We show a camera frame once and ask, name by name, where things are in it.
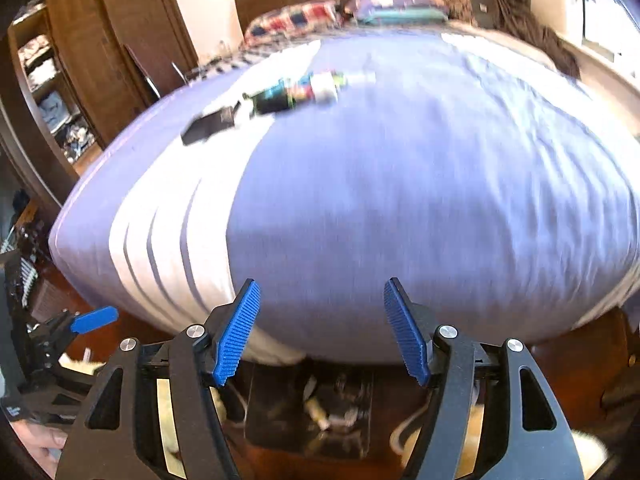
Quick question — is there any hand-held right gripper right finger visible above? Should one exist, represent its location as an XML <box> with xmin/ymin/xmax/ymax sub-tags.
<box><xmin>383</xmin><ymin>276</ymin><xmax>587</xmax><ymax>480</ymax></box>

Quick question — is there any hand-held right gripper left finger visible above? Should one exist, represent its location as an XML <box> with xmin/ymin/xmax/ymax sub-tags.
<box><xmin>55</xmin><ymin>279</ymin><xmax>262</xmax><ymax>480</ymax></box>

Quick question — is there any colourful small packet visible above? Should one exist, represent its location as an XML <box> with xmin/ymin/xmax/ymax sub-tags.
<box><xmin>292</xmin><ymin>77</ymin><xmax>316</xmax><ymax>106</ymax></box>

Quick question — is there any dark brown cloth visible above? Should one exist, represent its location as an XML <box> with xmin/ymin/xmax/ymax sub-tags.
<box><xmin>475</xmin><ymin>0</ymin><xmax>581</xmax><ymax>78</ymax></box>

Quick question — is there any plaid pillow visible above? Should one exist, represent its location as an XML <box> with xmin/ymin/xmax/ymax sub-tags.
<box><xmin>244</xmin><ymin>0</ymin><xmax>346</xmax><ymax>48</ymax></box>

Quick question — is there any teal snack packet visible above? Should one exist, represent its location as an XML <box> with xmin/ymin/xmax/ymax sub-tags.
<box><xmin>267</xmin><ymin>79</ymin><xmax>297</xmax><ymax>110</ymax></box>

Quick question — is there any person's left hand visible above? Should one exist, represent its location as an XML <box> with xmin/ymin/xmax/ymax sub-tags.
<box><xmin>10</xmin><ymin>419</ymin><xmax>68</xmax><ymax>467</ymax></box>

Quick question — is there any white charger cable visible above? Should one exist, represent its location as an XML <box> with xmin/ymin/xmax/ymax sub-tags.
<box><xmin>390</xmin><ymin>402</ymin><xmax>432</xmax><ymax>457</ymax></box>

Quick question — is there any wooden wardrobe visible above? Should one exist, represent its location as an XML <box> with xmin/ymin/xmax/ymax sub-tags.
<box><xmin>7</xmin><ymin>0</ymin><xmax>201</xmax><ymax>176</ymax></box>

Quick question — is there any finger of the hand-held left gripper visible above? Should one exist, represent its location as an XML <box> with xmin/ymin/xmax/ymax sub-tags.
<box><xmin>60</xmin><ymin>306</ymin><xmax>119</xmax><ymax>337</ymax></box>

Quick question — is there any black white checked cloth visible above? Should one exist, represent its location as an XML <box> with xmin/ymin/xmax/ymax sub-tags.
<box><xmin>187</xmin><ymin>50</ymin><xmax>258</xmax><ymax>82</ymax></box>

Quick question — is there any teal folded cloth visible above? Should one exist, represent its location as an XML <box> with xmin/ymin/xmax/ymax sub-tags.
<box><xmin>362</xmin><ymin>6</ymin><xmax>448</xmax><ymax>26</ymax></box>

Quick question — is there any black flat packet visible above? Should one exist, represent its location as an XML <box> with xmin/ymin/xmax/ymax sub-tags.
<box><xmin>181</xmin><ymin>105</ymin><xmax>241</xmax><ymax>147</ymax></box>

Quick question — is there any black trash bin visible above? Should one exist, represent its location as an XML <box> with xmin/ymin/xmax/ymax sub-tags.
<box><xmin>245</xmin><ymin>360</ymin><xmax>383</xmax><ymax>461</ymax></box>

